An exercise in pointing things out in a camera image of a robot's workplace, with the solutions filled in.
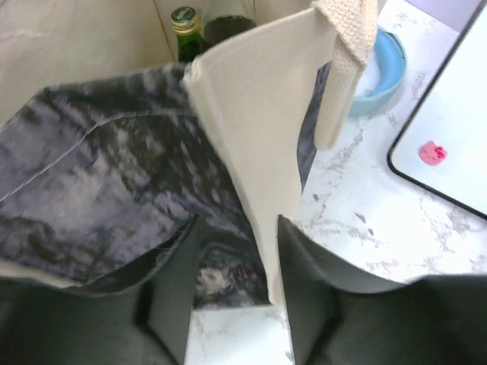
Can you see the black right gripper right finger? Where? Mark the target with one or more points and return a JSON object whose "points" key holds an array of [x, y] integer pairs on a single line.
{"points": [[341, 314]]}

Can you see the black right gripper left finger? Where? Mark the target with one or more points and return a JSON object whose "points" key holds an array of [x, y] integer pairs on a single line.
{"points": [[138, 314]]}

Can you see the beige canvas tote bag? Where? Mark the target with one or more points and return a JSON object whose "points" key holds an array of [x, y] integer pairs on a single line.
{"points": [[108, 146]]}

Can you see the green Perrier bottle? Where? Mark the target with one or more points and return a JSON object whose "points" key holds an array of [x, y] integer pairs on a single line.
{"points": [[186, 26]]}

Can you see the cola bottle red cap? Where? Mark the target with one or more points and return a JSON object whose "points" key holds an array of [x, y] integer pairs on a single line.
{"points": [[224, 19]]}

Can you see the small white whiteboard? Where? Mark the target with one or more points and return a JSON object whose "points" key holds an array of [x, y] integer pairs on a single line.
{"points": [[442, 146]]}

